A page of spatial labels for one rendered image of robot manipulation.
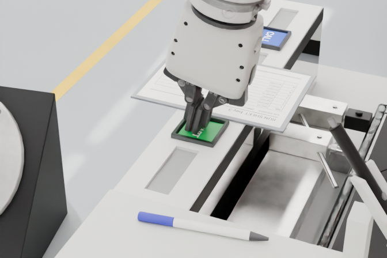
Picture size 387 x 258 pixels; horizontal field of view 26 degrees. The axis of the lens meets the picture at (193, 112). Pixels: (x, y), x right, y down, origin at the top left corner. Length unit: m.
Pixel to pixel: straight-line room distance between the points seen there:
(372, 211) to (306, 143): 0.37
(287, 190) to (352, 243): 0.30
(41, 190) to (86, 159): 1.60
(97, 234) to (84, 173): 1.69
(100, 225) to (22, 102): 0.22
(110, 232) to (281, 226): 0.24
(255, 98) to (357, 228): 0.36
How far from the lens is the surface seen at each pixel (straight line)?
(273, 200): 1.06
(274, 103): 1.09
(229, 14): 0.90
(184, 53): 0.96
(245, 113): 1.07
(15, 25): 3.46
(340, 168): 1.22
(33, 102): 1.04
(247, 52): 0.93
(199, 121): 1.01
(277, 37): 1.25
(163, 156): 1.00
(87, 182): 2.54
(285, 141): 1.13
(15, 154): 1.02
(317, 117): 1.19
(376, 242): 0.99
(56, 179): 1.08
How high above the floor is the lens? 1.55
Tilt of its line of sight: 33 degrees down
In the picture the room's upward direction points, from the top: straight up
